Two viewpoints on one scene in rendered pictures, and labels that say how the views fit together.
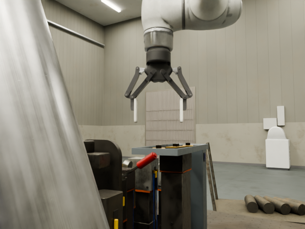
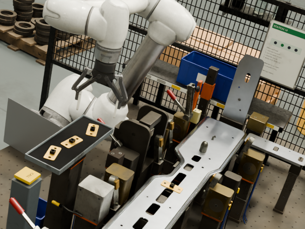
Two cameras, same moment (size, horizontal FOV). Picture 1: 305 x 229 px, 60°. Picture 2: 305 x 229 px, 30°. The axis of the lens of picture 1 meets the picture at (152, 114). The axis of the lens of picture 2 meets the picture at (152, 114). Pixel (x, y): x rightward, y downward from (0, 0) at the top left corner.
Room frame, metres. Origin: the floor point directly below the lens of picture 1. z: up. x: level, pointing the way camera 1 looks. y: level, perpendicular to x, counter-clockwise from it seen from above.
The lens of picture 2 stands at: (2.60, 0.02, 2.25)
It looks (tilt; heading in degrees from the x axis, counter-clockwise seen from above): 28 degrees down; 175
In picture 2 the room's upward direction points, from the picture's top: 14 degrees clockwise
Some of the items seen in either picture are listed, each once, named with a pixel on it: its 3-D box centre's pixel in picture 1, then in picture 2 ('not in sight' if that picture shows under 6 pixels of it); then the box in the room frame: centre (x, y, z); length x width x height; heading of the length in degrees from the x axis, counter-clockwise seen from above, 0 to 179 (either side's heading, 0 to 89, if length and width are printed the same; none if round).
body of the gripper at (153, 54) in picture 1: (158, 66); (104, 71); (0.79, -0.02, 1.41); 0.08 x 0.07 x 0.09; 88
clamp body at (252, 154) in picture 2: not in sight; (245, 188); (0.53, 0.69, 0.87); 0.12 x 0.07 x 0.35; 66
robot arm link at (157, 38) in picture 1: (158, 42); (107, 52); (0.79, -0.02, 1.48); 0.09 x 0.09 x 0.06
